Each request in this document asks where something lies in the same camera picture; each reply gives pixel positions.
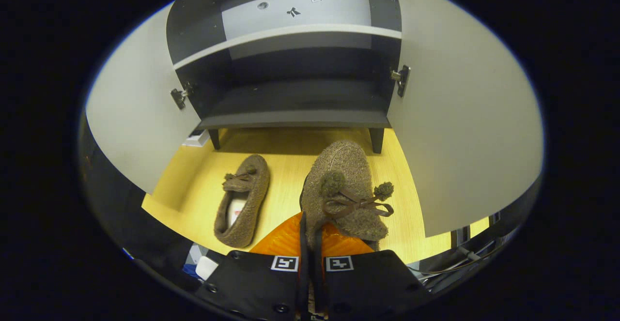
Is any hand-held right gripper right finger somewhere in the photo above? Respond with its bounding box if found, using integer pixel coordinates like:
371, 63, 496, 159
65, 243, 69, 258
310, 221, 428, 321

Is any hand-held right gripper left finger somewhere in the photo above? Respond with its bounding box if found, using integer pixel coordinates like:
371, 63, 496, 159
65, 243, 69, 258
194, 211, 306, 321

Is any brown fluffy shoe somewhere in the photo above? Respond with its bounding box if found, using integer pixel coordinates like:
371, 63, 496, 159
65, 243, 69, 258
214, 154, 271, 249
299, 140, 395, 252

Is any white grey shoe cabinet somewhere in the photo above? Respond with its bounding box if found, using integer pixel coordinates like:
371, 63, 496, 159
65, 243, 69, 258
166, 0, 403, 155

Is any metal door hinge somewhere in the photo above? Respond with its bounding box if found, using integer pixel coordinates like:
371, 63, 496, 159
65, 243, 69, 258
170, 82, 193, 110
390, 65, 412, 98

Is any white cabinet shelf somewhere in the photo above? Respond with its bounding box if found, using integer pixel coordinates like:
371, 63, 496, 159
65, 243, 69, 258
172, 23, 403, 71

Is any small white box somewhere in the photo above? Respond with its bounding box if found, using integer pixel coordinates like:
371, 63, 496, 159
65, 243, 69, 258
195, 255, 220, 281

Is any grey cable bundle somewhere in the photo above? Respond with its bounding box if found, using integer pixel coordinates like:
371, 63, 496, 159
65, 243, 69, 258
409, 212, 505, 293

